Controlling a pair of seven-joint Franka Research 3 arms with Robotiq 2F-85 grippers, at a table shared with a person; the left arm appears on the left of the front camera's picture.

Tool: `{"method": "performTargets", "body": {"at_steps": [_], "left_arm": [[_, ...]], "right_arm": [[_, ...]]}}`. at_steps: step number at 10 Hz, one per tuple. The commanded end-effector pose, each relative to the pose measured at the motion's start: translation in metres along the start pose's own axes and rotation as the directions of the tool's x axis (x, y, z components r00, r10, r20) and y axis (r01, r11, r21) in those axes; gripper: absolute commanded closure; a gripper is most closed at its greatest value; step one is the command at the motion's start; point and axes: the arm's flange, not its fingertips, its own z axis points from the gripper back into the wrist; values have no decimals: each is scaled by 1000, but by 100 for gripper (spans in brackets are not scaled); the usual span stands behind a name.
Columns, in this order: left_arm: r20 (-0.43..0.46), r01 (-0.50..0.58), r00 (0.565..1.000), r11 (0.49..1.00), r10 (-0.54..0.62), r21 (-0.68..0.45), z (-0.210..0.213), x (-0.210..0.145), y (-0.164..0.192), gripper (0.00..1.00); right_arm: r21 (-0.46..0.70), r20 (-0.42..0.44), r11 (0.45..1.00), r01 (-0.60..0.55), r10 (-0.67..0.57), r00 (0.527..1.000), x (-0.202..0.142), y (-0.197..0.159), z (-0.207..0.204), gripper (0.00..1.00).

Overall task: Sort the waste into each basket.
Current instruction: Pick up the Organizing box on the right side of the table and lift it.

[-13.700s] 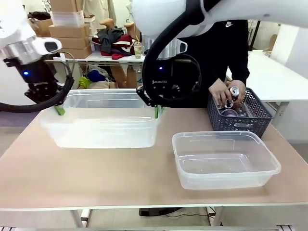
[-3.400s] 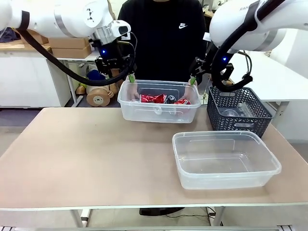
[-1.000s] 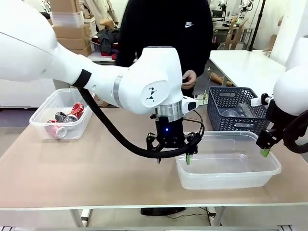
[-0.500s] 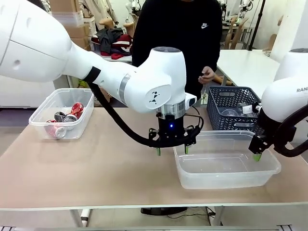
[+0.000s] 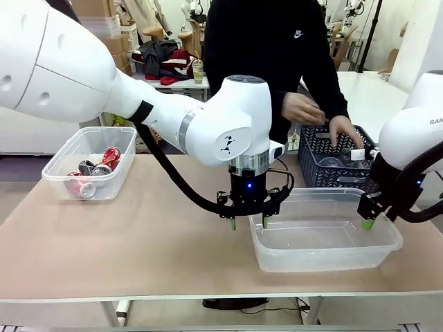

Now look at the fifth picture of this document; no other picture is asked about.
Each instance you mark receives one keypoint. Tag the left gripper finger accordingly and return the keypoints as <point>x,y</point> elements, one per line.
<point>228,207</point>
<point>275,200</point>

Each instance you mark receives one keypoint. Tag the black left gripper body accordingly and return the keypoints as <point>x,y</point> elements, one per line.
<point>249,193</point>

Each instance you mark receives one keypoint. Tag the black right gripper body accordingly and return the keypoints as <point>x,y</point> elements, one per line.
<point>380,183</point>

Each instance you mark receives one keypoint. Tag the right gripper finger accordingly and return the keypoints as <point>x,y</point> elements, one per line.
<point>369,212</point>
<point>389,214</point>

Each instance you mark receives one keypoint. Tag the black lattice plastic basket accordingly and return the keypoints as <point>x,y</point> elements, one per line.
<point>311,166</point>

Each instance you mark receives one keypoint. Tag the crushed black silver can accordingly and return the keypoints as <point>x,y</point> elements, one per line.
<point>86,167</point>

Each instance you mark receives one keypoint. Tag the crushed red white can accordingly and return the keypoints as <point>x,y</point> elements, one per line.
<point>81,186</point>

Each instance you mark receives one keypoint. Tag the clear plastic bin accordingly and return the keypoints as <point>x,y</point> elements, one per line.
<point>311,256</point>
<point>55,186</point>

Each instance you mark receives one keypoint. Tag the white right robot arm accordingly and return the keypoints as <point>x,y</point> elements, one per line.
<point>408,131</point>

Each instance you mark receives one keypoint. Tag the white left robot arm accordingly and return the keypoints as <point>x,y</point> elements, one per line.
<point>104,69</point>

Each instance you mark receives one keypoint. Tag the person's left forearm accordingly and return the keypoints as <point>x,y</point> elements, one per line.
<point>337,100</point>

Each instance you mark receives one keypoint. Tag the white lattice basket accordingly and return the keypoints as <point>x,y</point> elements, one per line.
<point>128,34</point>

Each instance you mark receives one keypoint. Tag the person's left hand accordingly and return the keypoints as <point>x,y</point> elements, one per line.
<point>342,129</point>

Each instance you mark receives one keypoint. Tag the person's right hand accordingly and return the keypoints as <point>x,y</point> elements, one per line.
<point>301,107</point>

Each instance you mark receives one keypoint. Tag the clear plastic bottle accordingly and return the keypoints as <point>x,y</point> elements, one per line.
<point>330,162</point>

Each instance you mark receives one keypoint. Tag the large white table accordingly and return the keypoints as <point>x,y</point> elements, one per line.
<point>373,93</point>

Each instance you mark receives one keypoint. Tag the white table leg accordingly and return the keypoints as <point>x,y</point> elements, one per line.
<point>311,311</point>
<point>119,311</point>

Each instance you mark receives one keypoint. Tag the plastic drink cup with straw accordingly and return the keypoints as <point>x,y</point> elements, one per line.
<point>198,72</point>

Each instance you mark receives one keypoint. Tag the white folding table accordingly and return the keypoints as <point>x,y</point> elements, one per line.
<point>166,86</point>

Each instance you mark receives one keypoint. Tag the wooden chair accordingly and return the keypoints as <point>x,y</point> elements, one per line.
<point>344,48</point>

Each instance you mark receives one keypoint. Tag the black tripod pole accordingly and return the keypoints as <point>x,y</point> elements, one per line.
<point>368,38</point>

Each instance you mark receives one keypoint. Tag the pile of clothes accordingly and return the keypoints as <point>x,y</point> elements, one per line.
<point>176,65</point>

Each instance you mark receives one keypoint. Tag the person in black sweater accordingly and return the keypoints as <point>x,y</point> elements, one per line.
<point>259,41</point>

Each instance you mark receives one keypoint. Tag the dark grey garment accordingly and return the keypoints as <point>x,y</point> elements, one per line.
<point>155,57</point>

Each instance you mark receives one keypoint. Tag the tan mannequin foot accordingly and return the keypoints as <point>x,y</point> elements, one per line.
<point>190,38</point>
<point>157,32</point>

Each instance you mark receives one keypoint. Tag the white plastic crate stack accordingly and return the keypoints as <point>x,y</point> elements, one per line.
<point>107,27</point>

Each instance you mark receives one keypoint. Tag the tall brown cardboard box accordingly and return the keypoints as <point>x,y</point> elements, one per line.
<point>93,8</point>

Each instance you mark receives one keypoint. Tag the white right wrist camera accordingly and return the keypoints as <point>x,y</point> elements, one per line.
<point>358,154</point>

